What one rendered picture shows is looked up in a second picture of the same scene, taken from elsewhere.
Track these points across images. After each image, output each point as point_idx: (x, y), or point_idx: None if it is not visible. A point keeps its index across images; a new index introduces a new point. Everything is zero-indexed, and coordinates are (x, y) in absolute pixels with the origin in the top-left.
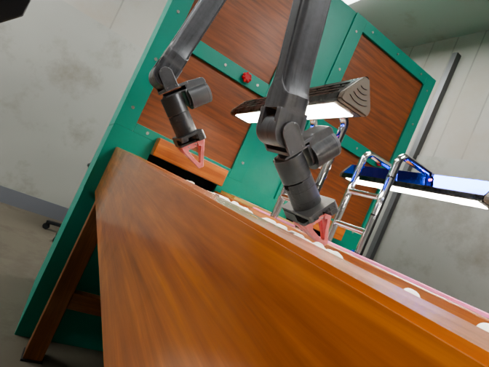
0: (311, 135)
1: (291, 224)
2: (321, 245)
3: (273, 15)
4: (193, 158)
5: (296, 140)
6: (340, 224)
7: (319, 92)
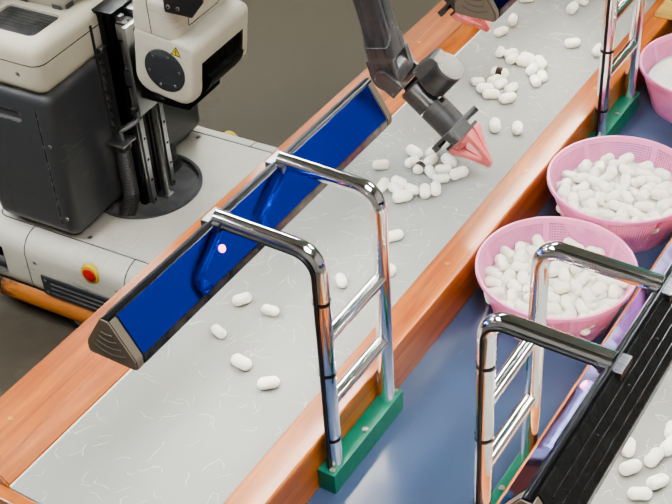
0: (412, 72)
1: (656, 85)
2: (452, 173)
3: None
4: (473, 23)
5: (391, 85)
6: None
7: None
